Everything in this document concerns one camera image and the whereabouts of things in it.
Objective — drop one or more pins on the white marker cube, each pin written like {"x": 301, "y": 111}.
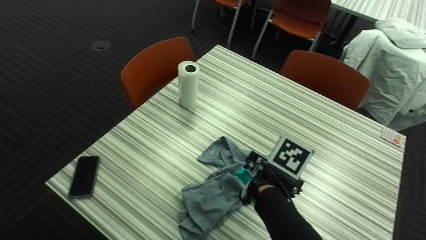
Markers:
{"x": 290, "y": 156}

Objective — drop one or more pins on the striped background table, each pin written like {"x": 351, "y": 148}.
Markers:
{"x": 386, "y": 10}

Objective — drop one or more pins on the round floor outlet cover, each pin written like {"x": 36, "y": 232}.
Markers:
{"x": 101, "y": 45}

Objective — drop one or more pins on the orange chair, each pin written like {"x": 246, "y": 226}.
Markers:
{"x": 228, "y": 3}
{"x": 153, "y": 71}
{"x": 297, "y": 18}
{"x": 326, "y": 78}

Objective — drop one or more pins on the white paper towel roll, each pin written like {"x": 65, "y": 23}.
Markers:
{"x": 188, "y": 86}

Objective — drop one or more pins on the black smartphone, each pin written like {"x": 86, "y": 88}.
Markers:
{"x": 84, "y": 176}

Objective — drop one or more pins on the grey cloth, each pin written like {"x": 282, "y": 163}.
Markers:
{"x": 208, "y": 200}

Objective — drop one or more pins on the white and orange sticker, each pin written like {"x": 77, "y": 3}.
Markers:
{"x": 393, "y": 137}

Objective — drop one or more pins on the pale grey jacket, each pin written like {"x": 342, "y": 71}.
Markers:
{"x": 390, "y": 73}

